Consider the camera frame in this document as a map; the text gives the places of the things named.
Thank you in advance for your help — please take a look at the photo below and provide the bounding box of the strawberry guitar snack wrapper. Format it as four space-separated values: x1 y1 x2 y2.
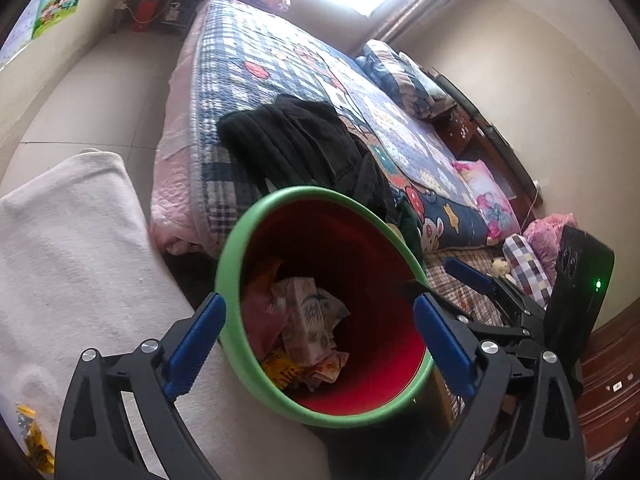
262 278 350 391

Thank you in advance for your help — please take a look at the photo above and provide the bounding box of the red container under shelf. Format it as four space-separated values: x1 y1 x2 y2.
134 0 158 32

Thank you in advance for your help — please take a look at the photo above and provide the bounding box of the pink cartoon pillow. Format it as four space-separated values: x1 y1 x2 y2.
452 160 521 242

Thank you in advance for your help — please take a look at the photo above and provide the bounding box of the yellow crumpled wrapper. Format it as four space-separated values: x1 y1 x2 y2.
15 404 54 474

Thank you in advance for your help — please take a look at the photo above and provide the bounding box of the black camera box green light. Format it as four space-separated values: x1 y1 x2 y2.
544 226 615 368

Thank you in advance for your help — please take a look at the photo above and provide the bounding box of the checkered plush pillow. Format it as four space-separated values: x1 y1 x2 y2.
502 234 552 310

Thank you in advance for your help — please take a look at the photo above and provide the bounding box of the dark green garment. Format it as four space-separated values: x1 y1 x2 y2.
394 191 423 263

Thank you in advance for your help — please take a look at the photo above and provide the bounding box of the dark wooden headboard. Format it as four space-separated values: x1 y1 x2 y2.
426 70 544 230

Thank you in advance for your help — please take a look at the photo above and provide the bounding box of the white towel mat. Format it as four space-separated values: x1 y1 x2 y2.
1 151 330 479

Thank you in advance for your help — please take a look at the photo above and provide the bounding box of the black garment on bed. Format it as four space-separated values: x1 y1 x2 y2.
217 94 398 223

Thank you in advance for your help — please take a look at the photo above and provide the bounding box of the pink quilted bed sheet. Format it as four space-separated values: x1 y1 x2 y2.
150 1 220 259

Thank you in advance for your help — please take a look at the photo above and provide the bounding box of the blue plaid cartoon quilt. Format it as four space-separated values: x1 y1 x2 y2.
189 0 490 257

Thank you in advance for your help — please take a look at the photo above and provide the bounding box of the red bin with green rim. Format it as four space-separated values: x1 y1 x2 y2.
216 186 433 429

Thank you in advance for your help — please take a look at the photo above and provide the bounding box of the blue patterned pillow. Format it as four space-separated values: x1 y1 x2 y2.
356 39 456 120

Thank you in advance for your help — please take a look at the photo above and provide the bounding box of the orange plastic snack bag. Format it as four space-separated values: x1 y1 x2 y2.
241 259 286 361

